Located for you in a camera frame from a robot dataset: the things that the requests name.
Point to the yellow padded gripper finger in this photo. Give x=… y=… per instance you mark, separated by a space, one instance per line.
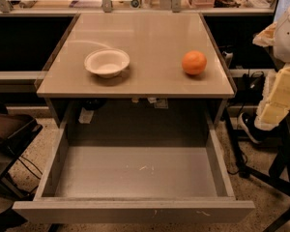
x=275 y=104
x=265 y=37

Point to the orange fruit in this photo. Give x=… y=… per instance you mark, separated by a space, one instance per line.
x=194 y=62

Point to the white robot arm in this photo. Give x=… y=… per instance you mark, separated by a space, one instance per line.
x=281 y=47

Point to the grey cabinet with glossy top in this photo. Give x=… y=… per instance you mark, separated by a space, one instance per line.
x=156 y=43

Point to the grey open top drawer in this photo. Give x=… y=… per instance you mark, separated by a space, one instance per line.
x=130 y=172

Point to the open laptop computer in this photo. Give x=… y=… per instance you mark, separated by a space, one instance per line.
x=280 y=7

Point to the black and white shoe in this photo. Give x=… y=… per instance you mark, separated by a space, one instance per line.
x=246 y=122

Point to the white paper bowl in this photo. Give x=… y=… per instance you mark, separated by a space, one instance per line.
x=106 y=63

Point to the black tray on side table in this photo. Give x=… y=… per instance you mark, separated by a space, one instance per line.
x=16 y=131

